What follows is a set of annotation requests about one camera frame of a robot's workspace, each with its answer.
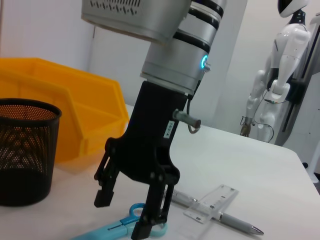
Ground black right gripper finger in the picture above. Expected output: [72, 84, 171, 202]
[131, 183, 176, 238]
[94, 149, 121, 208]

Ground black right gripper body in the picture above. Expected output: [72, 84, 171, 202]
[106, 81, 188, 187]

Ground blue scissors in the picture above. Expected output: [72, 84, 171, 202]
[71, 202, 168, 240]

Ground clear plastic ruler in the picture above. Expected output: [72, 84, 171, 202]
[183, 184, 240, 225]

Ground silver ballpoint pen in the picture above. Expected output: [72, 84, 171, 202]
[172, 191, 265, 236]

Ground black mesh pen holder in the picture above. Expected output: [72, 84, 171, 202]
[0, 98, 63, 207]

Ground yellow plastic bin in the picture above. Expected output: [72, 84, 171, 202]
[0, 57, 130, 166]

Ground white humanoid robot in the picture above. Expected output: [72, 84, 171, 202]
[241, 0, 312, 144]

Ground right arm gripper cable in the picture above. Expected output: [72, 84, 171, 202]
[172, 96, 202, 135]

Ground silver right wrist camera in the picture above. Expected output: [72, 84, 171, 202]
[81, 0, 193, 46]

